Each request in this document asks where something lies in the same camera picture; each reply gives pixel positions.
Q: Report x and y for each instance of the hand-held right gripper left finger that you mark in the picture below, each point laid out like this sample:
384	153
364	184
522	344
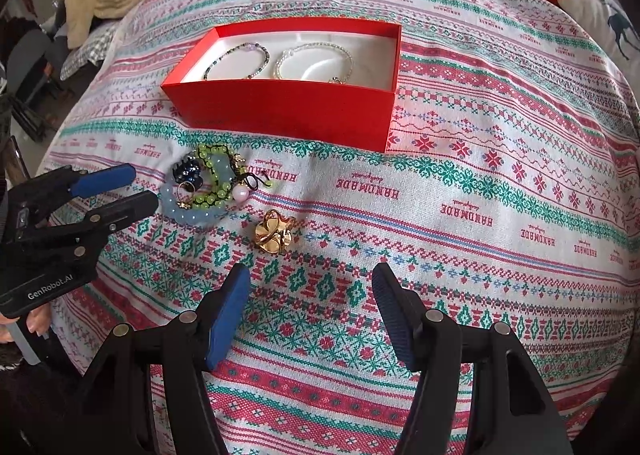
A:
230	315

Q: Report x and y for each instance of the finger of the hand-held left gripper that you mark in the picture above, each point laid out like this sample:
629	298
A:
135	207
105	180

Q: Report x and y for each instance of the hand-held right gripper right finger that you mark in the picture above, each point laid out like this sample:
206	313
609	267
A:
395	315

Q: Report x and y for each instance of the dark blue hair claw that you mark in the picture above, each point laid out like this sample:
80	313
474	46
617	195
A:
187	171

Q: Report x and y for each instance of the pink pearl bead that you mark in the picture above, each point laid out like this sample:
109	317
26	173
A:
240	193

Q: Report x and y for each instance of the red cardboard box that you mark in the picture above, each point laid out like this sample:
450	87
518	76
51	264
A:
280	110

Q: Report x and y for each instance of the person's left hand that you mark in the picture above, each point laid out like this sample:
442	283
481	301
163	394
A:
39	321

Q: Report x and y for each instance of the grey checked bed sheet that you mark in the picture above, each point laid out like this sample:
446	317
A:
90	47

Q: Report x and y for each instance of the black chair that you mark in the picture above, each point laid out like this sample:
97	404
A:
30	65

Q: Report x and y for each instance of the white deer print pillow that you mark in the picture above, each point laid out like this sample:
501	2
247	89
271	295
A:
600	20

